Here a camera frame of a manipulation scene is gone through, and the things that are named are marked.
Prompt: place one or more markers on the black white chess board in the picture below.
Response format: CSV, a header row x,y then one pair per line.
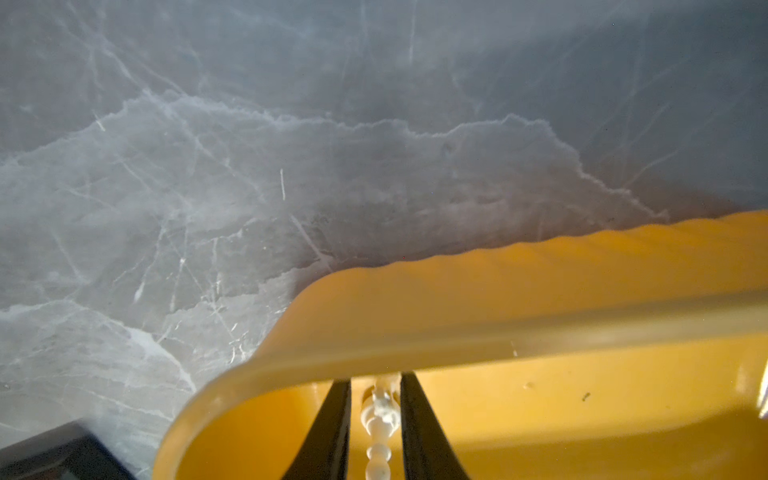
x,y
70,451

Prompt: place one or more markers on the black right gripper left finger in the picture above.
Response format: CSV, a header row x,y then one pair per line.
x,y
325,451

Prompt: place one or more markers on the white chess piece bishop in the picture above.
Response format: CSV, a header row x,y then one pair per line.
x,y
381,418

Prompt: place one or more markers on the yellow right plastic tray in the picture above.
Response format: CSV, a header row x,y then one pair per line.
x,y
638,354

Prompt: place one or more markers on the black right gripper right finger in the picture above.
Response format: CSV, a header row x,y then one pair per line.
x,y
427,453

